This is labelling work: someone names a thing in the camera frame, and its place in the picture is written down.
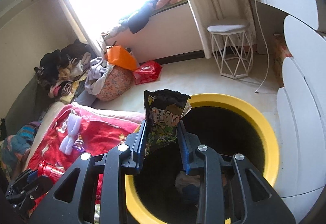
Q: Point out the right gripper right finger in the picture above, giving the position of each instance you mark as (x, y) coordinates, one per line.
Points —
(229, 185)

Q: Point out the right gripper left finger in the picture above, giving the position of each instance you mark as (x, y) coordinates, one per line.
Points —
(72, 198)

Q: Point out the blue wrapper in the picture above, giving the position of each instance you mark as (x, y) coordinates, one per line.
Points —
(190, 194)

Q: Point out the white paper wrapper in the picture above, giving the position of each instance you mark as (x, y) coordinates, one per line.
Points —
(183, 180)

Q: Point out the white foam fruit net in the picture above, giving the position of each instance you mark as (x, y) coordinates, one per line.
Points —
(73, 126)

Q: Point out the dark green snack bag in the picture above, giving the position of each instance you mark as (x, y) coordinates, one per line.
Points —
(163, 112)

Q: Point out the purple snack wrapper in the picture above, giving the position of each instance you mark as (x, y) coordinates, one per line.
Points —
(79, 144)

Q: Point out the yellow rimmed black trash bin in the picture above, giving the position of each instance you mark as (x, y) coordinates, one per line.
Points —
(230, 125)

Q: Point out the red can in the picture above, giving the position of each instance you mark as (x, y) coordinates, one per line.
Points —
(50, 171)

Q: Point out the colourful striped pillow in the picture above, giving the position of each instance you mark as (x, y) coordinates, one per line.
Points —
(16, 148)

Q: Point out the red floral blanket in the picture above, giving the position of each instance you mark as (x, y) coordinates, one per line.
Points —
(100, 131)

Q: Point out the grey headboard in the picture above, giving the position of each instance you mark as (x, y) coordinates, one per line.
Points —
(28, 107)

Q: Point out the white petal shaped chair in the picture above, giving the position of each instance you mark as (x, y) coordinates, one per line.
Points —
(301, 109)

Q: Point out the pile of clothes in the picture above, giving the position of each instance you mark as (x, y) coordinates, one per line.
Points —
(62, 73)

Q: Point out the floral fabric basket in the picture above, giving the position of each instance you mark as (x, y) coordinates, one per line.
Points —
(118, 81)

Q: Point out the grey white garment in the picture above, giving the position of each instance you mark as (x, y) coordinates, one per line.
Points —
(97, 74)

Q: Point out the red plastic bag on floor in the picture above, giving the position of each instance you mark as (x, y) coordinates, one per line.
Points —
(147, 72)

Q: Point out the orange shopping bag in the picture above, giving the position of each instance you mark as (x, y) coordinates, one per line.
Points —
(119, 56)

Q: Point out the white vanity desk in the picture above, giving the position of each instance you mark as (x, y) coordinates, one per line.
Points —
(287, 2)

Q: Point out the dark jacket on sill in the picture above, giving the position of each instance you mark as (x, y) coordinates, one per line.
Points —
(138, 19)

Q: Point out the cream curtain left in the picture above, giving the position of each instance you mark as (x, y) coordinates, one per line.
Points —
(83, 22)

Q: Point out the white wire frame stool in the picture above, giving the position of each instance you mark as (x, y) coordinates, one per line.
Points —
(232, 47)

